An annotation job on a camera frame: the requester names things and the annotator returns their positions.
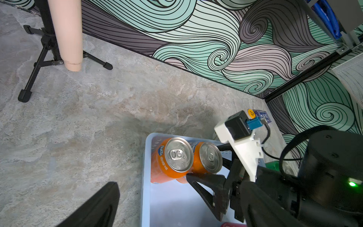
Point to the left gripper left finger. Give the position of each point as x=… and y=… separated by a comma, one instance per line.
x=98, y=211

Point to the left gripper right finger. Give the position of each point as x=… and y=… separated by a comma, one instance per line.
x=260, y=210

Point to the red cola can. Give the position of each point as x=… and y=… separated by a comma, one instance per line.
x=230, y=224

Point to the orange Fanta can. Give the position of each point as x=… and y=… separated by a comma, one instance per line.
x=207, y=158
x=173, y=159

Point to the blue snack packet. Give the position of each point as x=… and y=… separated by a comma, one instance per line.
x=326, y=14

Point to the yellow big blind chip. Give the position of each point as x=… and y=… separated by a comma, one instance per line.
x=251, y=113

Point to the light blue plastic basket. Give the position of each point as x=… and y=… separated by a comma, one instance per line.
x=172, y=204

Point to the beige microphone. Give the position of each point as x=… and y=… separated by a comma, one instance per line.
x=67, y=21

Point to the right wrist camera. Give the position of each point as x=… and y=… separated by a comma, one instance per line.
x=238, y=131

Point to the large clear wall bin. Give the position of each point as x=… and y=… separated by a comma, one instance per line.
x=350, y=74

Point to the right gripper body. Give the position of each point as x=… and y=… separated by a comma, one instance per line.
x=236, y=176

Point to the green Sprite can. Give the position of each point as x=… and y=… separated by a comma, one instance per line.
x=288, y=167

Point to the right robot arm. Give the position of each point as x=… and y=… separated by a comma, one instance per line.
x=327, y=192

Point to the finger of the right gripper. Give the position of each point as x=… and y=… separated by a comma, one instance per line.
x=211, y=188
x=229, y=156

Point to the black wall shelf tray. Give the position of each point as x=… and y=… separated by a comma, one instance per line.
x=339, y=20

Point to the blue playing card box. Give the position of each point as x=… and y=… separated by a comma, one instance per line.
x=262, y=114

